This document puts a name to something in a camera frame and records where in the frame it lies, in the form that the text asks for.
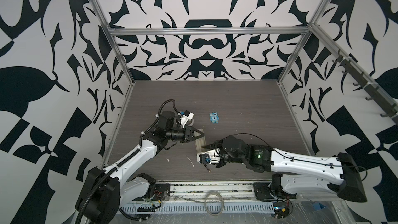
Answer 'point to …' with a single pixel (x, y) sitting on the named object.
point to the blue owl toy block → (214, 117)
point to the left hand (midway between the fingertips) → (205, 134)
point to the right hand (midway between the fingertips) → (204, 147)
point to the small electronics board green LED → (280, 209)
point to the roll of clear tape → (190, 123)
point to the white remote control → (200, 142)
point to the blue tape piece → (317, 206)
